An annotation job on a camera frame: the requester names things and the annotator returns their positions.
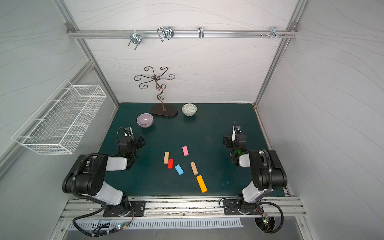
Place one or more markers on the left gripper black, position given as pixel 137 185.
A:
pixel 137 142

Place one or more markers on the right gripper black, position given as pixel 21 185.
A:
pixel 229 141

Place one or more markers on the natural wood block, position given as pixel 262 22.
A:
pixel 194 168
pixel 166 158

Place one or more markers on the red block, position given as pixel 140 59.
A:
pixel 170 163

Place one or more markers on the pink block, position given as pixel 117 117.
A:
pixel 185 151

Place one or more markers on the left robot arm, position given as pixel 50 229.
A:
pixel 86 179

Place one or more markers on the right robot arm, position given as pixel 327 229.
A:
pixel 267 171

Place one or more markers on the purple bowl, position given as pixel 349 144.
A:
pixel 145 120

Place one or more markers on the brown metal jewelry stand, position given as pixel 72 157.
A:
pixel 160 109

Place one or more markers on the yellow block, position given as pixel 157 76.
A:
pixel 202 184

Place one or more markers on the blue block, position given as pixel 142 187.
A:
pixel 179 170

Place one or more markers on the patterned white green bowl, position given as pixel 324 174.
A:
pixel 189 109

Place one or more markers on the white vent strip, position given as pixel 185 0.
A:
pixel 152 224

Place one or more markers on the metal clamp far left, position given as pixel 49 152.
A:
pixel 135 39

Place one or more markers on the metal clamp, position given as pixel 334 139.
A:
pixel 201 32
pixel 274 34
pixel 165 33
pixel 135 39

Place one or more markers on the metal clamp far right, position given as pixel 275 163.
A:
pixel 274 34

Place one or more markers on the aluminium crossbar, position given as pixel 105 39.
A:
pixel 179 34

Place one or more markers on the white wire basket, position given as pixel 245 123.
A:
pixel 59 124

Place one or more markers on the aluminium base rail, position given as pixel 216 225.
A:
pixel 210 207

